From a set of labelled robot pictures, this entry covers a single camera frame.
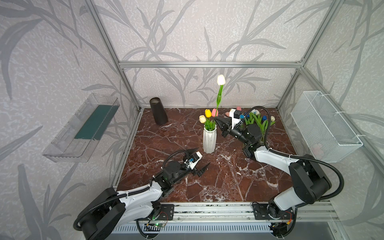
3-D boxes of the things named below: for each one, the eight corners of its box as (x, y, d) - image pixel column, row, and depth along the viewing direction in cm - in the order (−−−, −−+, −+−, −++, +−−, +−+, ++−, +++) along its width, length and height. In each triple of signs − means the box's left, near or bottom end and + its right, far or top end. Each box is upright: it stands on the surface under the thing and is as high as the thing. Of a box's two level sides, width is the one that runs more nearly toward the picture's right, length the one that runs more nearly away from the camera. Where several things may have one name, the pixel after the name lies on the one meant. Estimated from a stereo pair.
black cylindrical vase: (155, 124, 113) (148, 105, 97) (157, 116, 118) (150, 97, 102) (167, 124, 112) (161, 105, 97) (168, 116, 118) (163, 97, 102)
